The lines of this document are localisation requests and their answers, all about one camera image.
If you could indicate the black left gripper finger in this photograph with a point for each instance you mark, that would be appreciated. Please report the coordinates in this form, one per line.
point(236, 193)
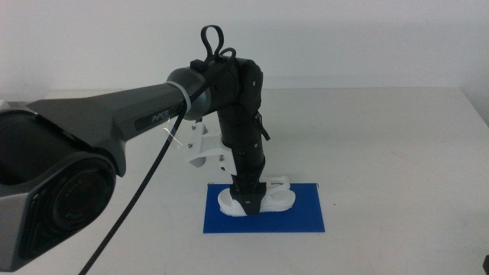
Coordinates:
point(250, 200)

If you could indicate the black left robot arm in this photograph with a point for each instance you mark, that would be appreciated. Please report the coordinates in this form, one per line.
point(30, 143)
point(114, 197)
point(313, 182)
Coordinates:
point(95, 114)

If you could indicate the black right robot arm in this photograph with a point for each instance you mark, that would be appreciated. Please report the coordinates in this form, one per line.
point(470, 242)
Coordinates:
point(486, 266)

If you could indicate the blue rectangular mat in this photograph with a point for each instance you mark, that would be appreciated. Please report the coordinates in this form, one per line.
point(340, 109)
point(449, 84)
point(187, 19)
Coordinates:
point(305, 218)

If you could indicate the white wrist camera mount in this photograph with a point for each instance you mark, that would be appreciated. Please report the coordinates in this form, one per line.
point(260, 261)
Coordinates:
point(208, 147)

